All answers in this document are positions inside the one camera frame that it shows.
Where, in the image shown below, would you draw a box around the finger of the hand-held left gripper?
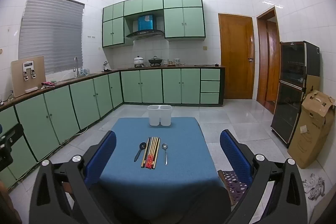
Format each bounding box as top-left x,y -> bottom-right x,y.
0,144 -> 14,172
0,123 -> 25,143

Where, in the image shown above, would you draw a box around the chair with patterned cushion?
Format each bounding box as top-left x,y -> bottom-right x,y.
218,170 -> 249,201

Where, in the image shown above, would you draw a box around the dark brown chopstick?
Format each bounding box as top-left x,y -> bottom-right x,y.
141,137 -> 150,168
143,137 -> 151,168

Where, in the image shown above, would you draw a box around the black and white printed sheet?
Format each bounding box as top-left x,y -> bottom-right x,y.
301,174 -> 326,201

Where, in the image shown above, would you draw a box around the open wooden door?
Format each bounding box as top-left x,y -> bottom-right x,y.
256,7 -> 281,114

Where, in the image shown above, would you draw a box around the metal kitchen faucet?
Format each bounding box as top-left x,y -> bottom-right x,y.
73,57 -> 81,77

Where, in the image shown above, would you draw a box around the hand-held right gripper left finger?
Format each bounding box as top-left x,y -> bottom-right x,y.
29,131 -> 117,224

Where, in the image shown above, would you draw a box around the grey window blind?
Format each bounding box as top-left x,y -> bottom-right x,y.
18,0 -> 86,75

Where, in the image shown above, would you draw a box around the brown cardboard box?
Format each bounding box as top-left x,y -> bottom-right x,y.
287,90 -> 336,169

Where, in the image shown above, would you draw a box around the brown cardboard board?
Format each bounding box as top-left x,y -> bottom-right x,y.
11,56 -> 47,98

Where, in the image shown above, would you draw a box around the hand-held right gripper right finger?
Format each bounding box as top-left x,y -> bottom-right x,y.
219,130 -> 307,224

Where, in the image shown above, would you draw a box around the glass jars and bowls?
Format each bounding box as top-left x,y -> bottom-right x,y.
163,58 -> 185,66

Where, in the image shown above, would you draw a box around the green wall cabinets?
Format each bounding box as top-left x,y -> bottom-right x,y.
102,0 -> 206,48

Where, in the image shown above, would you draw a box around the light brown chopstick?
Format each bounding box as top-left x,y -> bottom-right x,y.
152,137 -> 159,169
154,137 -> 161,169

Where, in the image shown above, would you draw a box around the black spoon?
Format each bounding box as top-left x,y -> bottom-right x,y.
134,142 -> 147,162

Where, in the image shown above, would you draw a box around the closed wooden door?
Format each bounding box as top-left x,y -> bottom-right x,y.
218,13 -> 255,100

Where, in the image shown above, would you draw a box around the green base cabinets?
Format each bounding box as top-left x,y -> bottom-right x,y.
0,66 -> 226,190

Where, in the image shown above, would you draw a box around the white wall-mount device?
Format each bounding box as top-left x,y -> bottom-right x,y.
22,61 -> 37,81

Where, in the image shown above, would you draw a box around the black glass-front cabinet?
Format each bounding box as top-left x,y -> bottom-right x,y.
271,41 -> 321,148

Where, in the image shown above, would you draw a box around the black range hood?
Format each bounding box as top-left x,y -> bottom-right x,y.
126,30 -> 165,39

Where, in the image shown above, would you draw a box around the white utensil holder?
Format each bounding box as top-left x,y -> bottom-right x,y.
147,105 -> 173,127

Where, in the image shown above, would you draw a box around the table with blue cloth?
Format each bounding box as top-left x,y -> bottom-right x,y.
98,117 -> 226,220

